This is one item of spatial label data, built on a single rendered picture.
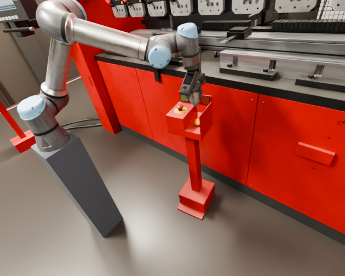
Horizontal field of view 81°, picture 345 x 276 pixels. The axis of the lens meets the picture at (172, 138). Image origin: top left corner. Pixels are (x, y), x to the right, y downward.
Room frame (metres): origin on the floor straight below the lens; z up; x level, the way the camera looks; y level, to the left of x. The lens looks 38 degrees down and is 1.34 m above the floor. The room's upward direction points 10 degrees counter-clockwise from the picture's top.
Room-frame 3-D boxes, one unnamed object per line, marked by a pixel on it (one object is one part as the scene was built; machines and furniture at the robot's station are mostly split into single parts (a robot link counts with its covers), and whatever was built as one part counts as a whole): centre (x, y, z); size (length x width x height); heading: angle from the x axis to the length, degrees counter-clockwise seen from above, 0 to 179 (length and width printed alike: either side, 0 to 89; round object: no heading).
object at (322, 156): (0.65, -0.66, 0.59); 0.15 x 0.02 x 0.07; 42
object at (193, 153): (0.93, -0.11, 0.39); 0.06 x 0.06 x 0.54; 53
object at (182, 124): (0.93, -0.11, 0.75); 0.20 x 0.16 x 0.18; 53
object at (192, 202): (0.90, -0.09, 0.06); 0.25 x 0.20 x 0.12; 143
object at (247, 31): (1.33, -0.48, 1.01); 0.26 x 0.12 x 0.05; 132
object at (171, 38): (0.87, -0.03, 1.13); 0.11 x 0.11 x 0.08; 80
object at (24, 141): (2.09, 1.74, 0.42); 0.25 x 0.20 x 0.83; 132
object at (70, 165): (0.86, 0.59, 0.39); 0.18 x 0.18 x 0.78; 46
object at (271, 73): (1.03, -0.45, 0.89); 0.30 x 0.05 x 0.03; 42
